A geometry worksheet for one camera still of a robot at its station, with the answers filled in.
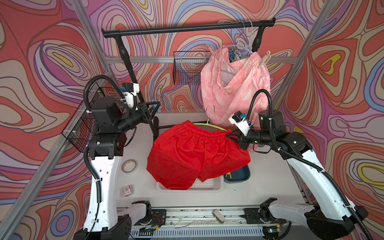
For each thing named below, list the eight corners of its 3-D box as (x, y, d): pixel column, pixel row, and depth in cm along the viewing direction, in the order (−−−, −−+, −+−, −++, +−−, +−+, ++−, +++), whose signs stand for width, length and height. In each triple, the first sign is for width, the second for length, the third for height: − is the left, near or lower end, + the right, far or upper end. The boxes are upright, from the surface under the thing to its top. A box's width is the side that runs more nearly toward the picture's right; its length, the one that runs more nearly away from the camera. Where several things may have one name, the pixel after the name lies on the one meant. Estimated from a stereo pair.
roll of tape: (120, 173, 90) (119, 172, 88) (125, 161, 96) (123, 159, 94) (135, 173, 90) (134, 172, 88) (139, 161, 96) (138, 159, 94)
